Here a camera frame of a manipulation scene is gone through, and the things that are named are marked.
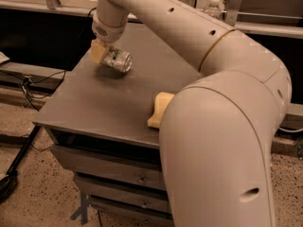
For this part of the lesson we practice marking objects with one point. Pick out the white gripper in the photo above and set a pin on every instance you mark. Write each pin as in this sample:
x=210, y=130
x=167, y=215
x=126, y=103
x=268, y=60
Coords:
x=106, y=32

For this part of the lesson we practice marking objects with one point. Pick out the silver green 7up can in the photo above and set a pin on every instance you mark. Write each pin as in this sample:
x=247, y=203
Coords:
x=119, y=60

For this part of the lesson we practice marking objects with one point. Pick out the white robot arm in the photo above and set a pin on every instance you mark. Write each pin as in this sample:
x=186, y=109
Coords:
x=216, y=134

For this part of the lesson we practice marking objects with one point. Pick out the grey drawer cabinet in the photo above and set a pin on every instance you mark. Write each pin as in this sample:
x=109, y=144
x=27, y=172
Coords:
x=97, y=120

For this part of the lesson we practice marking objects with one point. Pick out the yellow sponge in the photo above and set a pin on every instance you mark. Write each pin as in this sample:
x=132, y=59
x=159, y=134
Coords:
x=161, y=102

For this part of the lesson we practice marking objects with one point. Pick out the clear plastic water bottle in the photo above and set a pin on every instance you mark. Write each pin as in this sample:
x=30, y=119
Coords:
x=213, y=9

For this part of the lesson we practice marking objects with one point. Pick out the black stand leg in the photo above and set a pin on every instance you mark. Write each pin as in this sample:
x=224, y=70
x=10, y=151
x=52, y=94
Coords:
x=10, y=181

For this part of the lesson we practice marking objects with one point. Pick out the blue tape cross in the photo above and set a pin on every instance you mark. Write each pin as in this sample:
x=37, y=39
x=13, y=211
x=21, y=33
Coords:
x=82, y=211

